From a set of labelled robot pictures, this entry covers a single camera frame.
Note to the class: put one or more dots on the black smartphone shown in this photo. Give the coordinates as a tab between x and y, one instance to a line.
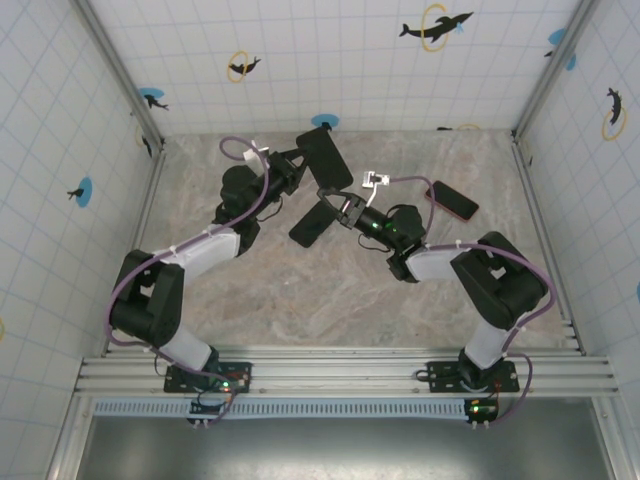
310	227
451	200
324	157

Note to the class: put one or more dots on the red phone case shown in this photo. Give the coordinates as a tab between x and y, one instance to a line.
473	214

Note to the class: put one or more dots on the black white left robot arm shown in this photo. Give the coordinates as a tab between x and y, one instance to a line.
210	255

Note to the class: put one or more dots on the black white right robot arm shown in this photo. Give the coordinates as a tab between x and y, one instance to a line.
430	265

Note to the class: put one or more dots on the controller board with green light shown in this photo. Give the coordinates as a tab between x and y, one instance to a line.
210	407
480	410

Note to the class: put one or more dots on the grey metal sheet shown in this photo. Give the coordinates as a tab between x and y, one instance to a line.
340	450

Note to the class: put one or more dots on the aluminium side rail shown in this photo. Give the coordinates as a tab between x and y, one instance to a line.
542	225
146	200

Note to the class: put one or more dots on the aluminium frame post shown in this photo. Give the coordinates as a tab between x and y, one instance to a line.
122	75
557	62

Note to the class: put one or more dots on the wide aluminium mounting rail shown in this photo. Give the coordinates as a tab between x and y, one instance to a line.
340	375

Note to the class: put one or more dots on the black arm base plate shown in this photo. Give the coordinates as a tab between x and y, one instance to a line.
450	382
172	382

